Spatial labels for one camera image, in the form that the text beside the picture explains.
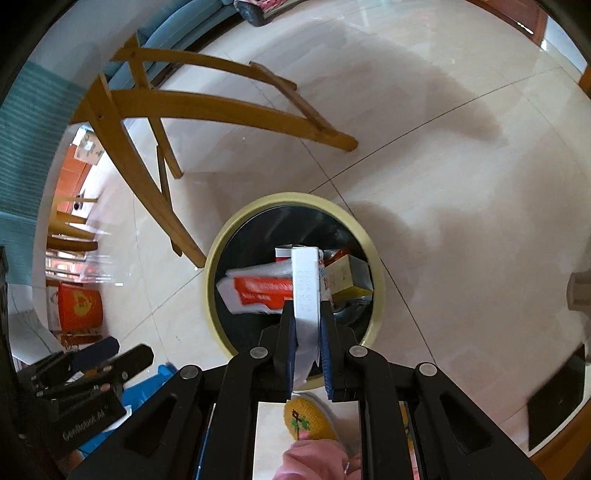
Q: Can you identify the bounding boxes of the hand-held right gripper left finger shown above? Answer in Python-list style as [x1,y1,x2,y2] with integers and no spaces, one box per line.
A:
[69,300,298,480]

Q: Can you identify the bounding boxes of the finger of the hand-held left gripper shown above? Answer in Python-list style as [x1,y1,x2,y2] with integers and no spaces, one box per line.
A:
[85,344,155,393]
[69,336,121,372]

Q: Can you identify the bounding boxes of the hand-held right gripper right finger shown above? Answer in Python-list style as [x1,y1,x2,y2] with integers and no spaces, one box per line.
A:
[320,300,546,480]

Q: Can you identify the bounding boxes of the white drink carton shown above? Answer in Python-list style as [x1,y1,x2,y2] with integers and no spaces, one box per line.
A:
[290,246,329,388]

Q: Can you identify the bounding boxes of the black bin with yellow rim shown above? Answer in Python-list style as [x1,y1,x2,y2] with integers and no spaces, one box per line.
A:
[204,191,386,393]

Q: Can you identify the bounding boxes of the blue plastic item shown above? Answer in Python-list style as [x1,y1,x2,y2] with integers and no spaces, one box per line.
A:
[76,364,178,455]

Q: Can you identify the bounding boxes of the red and white plastic packet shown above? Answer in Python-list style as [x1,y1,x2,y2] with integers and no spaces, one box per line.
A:
[216,265,296,317]

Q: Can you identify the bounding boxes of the yellow knitted slipper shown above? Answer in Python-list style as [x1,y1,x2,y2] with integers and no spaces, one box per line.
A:
[283,393,342,444]

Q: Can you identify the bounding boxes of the beige yellow box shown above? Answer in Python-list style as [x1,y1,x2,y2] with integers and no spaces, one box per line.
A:
[325,255,375,296]

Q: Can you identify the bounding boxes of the person's pink trouser leg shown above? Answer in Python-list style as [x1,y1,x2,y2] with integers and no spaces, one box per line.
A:
[276,438,365,480]

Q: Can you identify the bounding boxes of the wooden stool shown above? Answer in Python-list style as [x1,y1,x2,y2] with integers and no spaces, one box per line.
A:
[46,196,100,254]

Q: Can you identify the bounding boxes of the white printed box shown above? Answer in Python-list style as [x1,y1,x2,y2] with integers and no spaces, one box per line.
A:
[74,127,105,164]

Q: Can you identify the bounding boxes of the black floor mat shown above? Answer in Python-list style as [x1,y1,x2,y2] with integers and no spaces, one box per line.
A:
[526,344,589,453]

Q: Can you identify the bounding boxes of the curved wooden chair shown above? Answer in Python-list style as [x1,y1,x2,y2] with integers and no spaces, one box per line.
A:
[69,34,360,268]

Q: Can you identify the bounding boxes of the dark blue sofa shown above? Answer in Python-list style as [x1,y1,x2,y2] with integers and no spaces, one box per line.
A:
[102,0,241,81]

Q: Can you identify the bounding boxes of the brown wooden door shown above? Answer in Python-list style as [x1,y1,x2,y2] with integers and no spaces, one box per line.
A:
[475,0,550,35]

